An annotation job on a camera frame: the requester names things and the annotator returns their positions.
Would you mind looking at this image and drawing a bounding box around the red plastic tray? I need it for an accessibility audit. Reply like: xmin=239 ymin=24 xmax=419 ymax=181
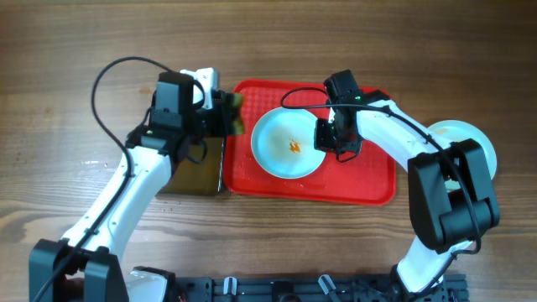
xmin=222 ymin=79 xmax=396 ymax=206

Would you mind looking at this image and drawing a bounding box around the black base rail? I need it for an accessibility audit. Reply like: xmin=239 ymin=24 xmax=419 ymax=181
xmin=167 ymin=273 xmax=467 ymax=302

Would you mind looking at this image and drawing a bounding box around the black water basin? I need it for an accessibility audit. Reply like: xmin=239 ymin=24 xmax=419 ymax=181
xmin=159 ymin=138 xmax=224 ymax=196

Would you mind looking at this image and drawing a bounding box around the white plate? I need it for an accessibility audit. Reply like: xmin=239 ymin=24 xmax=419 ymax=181
xmin=428 ymin=120 xmax=498 ymax=179
xmin=251 ymin=107 xmax=326 ymax=180

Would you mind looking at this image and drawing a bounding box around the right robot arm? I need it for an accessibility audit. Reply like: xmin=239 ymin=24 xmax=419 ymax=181
xmin=314 ymin=70 xmax=500 ymax=300

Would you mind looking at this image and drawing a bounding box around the green yellow sponge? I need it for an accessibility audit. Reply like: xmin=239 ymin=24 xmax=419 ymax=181
xmin=230 ymin=93 xmax=245 ymax=135

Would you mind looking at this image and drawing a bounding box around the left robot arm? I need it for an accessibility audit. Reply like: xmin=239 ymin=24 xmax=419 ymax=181
xmin=29 ymin=68 xmax=242 ymax=301

